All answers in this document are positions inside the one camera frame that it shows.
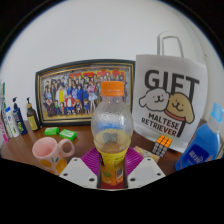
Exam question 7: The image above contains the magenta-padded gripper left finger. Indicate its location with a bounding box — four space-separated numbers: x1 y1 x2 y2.
59 147 103 190

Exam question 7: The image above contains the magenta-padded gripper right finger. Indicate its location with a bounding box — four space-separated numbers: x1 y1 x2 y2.
122 147 166 190

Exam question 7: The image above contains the orange-capped juice bottle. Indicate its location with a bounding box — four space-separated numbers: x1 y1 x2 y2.
90 80 135 187

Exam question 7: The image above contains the small flat printed packet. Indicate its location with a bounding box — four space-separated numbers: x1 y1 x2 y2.
133 145 161 164

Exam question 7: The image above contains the puzzle cube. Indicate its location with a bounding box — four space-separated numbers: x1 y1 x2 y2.
151 134 174 158

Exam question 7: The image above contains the flat round red coaster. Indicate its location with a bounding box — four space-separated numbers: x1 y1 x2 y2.
99 182 127 191

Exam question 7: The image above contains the pink mug with yellow spots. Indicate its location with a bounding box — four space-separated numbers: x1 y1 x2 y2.
31 136 76 176

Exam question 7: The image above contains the blue detergent bottle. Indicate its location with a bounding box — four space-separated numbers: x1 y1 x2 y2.
174 102 224 172

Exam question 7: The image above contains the dark amber pump bottle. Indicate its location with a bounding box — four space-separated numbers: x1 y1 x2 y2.
26 96 41 132

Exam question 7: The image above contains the framed group picture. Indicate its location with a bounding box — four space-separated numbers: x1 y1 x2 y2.
35 59 136 127

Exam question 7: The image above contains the dark blue pump bottle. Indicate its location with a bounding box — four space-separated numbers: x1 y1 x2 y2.
11 96 29 136

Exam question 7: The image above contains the white blue-capped shampoo bottle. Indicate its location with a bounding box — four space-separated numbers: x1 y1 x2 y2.
4 106 21 139

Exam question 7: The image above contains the white paper gift bag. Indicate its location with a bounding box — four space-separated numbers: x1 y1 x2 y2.
131 31 209 154

